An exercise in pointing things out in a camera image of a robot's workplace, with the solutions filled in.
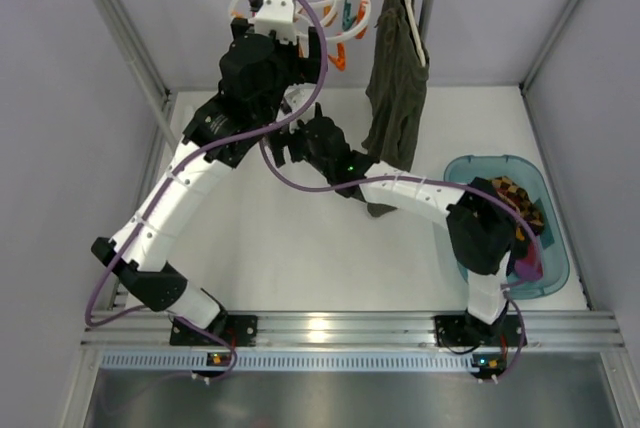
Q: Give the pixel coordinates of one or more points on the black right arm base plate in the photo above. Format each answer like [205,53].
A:
[452,330]

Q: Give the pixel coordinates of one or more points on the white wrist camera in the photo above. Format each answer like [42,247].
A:
[294,99]
[275,18]

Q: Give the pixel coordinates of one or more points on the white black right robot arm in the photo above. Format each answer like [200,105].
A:
[483,230]

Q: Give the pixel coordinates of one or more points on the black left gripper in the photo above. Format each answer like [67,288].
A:
[308,55]

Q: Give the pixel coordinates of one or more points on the teal plastic basket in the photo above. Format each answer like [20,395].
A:
[553,255]

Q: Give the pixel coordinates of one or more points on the red purple striped sock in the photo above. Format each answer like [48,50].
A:
[529,267]

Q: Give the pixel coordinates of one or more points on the white slotted cable duct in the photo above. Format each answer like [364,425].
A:
[288,361]

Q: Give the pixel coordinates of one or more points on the white clip sock hanger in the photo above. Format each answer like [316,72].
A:
[342,21]

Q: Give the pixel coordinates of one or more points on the yellow brown checked sock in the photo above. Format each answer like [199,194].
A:
[518,199]

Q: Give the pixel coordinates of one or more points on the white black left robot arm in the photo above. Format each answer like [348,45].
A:
[218,140]

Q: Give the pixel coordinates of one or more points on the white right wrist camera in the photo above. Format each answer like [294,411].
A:
[294,99]

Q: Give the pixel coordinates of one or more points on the white garment hanger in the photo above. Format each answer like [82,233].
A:
[415,33]

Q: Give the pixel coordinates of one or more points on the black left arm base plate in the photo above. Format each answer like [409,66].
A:
[239,331]

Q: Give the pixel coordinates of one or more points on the olive green hanging garment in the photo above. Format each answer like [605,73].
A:
[396,90]

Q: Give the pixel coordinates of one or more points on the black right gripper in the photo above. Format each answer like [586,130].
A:
[295,139]

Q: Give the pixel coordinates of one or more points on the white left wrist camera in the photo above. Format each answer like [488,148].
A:
[275,18]

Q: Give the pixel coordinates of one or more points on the aluminium mounting rail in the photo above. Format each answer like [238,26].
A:
[546,330]

